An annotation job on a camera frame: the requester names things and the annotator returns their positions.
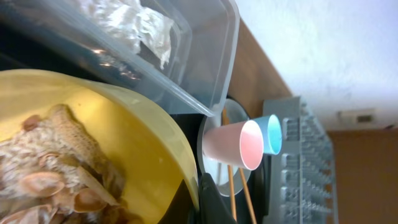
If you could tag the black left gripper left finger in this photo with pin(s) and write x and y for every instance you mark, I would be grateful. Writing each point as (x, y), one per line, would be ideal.
(181, 209)

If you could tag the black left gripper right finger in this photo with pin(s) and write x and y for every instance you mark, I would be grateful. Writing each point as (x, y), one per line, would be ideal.
(212, 208)

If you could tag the yellow bowl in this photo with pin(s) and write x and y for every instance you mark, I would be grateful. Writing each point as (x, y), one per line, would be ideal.
(137, 135)

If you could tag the pink cup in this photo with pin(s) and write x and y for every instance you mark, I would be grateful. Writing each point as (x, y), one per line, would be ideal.
(238, 144)

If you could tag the food scraps and rice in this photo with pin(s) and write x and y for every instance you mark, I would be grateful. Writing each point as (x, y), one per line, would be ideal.
(54, 171)

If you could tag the white napkin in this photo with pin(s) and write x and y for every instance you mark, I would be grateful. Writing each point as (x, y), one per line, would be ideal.
(132, 24)

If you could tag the grey dishwasher rack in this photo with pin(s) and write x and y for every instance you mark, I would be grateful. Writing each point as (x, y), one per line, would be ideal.
(303, 180)

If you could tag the grey plate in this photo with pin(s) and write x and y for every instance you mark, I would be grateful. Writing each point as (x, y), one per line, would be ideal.
(218, 170)

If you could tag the wooden chopstick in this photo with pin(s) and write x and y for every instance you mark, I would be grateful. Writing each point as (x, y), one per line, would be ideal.
(247, 196)
(225, 121)

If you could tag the round black tray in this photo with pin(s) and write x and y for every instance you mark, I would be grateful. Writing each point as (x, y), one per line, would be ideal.
(258, 180)

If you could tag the blue cup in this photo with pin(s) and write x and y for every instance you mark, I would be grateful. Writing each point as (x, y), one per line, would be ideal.
(271, 130)

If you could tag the clear plastic bin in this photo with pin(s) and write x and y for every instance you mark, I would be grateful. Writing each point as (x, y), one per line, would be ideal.
(203, 40)

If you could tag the black rectangular tray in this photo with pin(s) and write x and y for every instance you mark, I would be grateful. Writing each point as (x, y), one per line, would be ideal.
(19, 51)

